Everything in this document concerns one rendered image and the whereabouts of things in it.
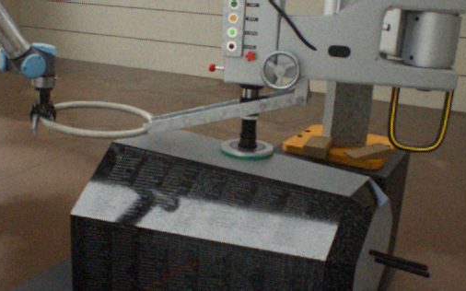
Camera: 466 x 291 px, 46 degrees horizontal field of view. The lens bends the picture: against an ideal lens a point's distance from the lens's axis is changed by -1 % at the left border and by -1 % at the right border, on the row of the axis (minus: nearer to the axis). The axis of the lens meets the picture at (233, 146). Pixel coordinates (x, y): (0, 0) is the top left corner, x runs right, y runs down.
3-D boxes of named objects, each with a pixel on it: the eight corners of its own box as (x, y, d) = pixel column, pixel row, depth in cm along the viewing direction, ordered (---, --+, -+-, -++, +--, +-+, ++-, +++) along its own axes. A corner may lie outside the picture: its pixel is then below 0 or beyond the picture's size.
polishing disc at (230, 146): (265, 159, 214) (265, 157, 214) (214, 151, 220) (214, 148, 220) (278, 145, 234) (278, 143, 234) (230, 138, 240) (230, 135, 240)
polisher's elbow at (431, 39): (391, 60, 213) (398, 8, 207) (435, 61, 217) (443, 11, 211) (416, 67, 195) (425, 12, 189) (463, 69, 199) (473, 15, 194)
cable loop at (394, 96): (441, 154, 216) (456, 75, 207) (443, 157, 213) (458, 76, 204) (382, 148, 219) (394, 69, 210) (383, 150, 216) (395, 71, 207)
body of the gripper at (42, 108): (34, 118, 217) (34, 88, 213) (33, 112, 225) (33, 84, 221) (53, 118, 220) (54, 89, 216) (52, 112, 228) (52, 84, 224)
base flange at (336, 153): (313, 130, 314) (314, 122, 313) (399, 146, 293) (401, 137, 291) (279, 151, 272) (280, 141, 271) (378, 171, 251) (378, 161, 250)
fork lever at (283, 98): (311, 95, 226) (308, 83, 225) (310, 104, 208) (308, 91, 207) (156, 126, 241) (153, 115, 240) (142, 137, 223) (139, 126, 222)
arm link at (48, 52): (26, 41, 213) (50, 41, 220) (26, 73, 217) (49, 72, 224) (36, 46, 207) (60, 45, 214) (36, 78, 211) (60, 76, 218)
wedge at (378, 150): (378, 151, 268) (379, 142, 266) (390, 157, 259) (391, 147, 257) (343, 153, 261) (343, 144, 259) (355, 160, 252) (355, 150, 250)
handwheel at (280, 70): (299, 87, 210) (303, 49, 205) (298, 93, 200) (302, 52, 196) (261, 85, 212) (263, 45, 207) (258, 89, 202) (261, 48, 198)
